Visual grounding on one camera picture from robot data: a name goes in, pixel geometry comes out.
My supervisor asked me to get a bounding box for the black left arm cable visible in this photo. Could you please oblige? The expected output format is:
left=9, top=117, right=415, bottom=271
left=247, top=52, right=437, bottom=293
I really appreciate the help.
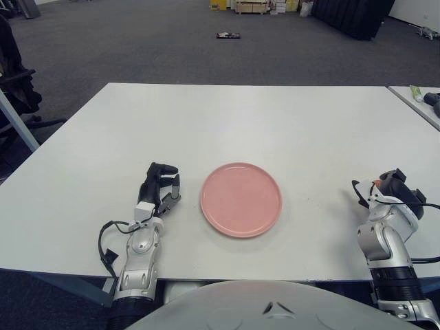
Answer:
left=98, top=219, right=138, bottom=279

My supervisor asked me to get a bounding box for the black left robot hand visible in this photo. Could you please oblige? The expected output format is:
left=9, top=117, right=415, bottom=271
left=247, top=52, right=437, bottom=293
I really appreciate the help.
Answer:
left=137, top=162, right=182, bottom=217

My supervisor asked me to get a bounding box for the black office chair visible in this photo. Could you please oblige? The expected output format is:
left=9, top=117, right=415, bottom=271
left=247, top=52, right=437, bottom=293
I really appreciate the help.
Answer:
left=0, top=13, right=68, bottom=155

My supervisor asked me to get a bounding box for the grey neighbouring table leg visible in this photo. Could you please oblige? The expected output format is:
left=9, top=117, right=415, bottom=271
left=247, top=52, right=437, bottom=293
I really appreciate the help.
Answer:
left=0, top=87, right=41, bottom=153

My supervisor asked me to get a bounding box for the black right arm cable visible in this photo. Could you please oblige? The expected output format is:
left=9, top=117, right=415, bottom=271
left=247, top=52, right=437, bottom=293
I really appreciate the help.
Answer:
left=373, top=194, right=440, bottom=264

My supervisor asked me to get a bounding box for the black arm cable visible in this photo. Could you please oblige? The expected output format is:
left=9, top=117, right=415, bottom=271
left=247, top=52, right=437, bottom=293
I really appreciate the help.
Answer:
left=98, top=219, right=138, bottom=279
left=373, top=194, right=440, bottom=264

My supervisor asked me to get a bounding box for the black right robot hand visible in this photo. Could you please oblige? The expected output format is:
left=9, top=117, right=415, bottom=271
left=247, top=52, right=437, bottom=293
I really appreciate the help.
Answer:
left=351, top=168, right=427, bottom=221

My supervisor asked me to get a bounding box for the pink round plate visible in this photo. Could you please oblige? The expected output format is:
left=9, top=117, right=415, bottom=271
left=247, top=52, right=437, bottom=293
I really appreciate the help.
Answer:
left=199, top=162, right=284, bottom=239

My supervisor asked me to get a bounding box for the grey quadruped robot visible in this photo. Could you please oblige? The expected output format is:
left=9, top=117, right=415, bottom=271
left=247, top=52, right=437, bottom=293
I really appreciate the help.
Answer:
left=417, top=26, right=440, bottom=39

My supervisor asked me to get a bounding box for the stack of white boxes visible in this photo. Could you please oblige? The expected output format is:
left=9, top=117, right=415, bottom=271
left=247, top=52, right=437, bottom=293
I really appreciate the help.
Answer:
left=271, top=0, right=300, bottom=15

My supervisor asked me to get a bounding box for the grey robot torso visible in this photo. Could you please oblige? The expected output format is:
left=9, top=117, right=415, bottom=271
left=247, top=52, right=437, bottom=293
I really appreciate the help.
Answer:
left=125, top=280, right=432, bottom=330

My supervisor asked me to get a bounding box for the grey bin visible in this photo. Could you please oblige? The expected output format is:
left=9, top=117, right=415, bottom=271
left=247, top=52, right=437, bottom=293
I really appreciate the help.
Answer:
left=22, top=0, right=41, bottom=20

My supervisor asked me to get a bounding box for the black curtain partition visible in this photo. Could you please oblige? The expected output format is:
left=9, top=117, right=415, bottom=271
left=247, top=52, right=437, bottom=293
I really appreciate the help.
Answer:
left=311, top=0, right=396, bottom=41

